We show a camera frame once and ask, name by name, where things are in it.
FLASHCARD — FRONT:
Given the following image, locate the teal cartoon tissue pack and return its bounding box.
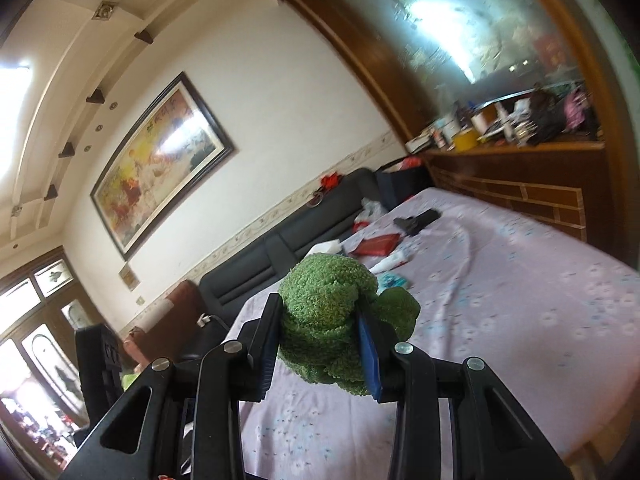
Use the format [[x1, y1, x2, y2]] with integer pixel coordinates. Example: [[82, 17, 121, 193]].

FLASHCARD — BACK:
[[376, 272, 410, 295]]

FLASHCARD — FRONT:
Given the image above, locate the green fuzzy cloth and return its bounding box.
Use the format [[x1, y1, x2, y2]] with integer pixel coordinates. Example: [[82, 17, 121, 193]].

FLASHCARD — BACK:
[[278, 254, 421, 396]]

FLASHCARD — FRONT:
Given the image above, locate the white small bottle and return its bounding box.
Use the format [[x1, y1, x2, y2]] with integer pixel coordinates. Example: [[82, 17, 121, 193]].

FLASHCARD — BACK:
[[370, 249, 409, 274]]

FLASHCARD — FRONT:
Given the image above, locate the person's left hand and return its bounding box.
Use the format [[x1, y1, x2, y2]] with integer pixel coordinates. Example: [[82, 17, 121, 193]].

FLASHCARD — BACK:
[[122, 326, 149, 374]]

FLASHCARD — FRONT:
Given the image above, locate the black leather sofa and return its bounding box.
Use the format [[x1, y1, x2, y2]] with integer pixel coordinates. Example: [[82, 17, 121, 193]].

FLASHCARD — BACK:
[[177, 168, 380, 361]]

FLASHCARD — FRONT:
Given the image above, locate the brown leather armchair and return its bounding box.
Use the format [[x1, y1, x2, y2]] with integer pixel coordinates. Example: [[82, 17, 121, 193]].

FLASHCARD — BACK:
[[130, 281, 205, 365]]

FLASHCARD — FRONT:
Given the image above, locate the dark red pouch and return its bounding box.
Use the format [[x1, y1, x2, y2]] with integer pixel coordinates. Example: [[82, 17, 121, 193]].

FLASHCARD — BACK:
[[349, 233, 402, 257]]

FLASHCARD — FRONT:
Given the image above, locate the black pistol-shaped object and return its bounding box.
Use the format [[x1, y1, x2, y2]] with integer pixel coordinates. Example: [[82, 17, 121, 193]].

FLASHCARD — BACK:
[[394, 208, 442, 236]]

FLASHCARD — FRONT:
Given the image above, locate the white bag near sofa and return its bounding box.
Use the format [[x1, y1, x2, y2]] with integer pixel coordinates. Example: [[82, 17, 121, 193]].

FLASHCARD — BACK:
[[354, 197, 387, 224]]

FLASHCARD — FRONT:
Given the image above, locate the dark blue shopping bag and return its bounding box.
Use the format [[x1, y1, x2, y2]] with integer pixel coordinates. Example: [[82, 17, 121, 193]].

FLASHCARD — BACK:
[[374, 156, 435, 210]]

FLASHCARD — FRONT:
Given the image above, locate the red item on sofa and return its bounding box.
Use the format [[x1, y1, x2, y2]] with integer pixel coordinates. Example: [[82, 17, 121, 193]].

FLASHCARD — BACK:
[[306, 171, 344, 208]]

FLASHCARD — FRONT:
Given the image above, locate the framed horse painting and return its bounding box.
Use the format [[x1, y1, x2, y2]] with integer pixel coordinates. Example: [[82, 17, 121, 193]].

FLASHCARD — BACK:
[[90, 73, 235, 259]]

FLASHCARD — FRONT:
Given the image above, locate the wooden sideboard cabinet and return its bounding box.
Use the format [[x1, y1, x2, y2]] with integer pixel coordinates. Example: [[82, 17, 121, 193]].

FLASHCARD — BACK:
[[420, 142, 622, 258]]

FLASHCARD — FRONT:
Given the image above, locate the white plastic jar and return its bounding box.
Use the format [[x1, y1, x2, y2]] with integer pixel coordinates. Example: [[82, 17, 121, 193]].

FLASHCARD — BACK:
[[435, 115, 461, 145]]

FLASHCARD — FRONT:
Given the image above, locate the black bag on cabinet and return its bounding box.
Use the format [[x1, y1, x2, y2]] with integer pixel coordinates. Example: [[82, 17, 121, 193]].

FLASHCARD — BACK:
[[527, 88, 566, 145]]

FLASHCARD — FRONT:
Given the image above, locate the pink item on cabinet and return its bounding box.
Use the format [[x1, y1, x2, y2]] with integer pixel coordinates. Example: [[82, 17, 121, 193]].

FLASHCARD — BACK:
[[563, 88, 587, 130]]

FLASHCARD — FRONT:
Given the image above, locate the etched glass partition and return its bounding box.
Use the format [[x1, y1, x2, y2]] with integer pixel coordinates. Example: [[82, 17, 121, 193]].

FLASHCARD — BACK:
[[338, 0, 585, 118]]

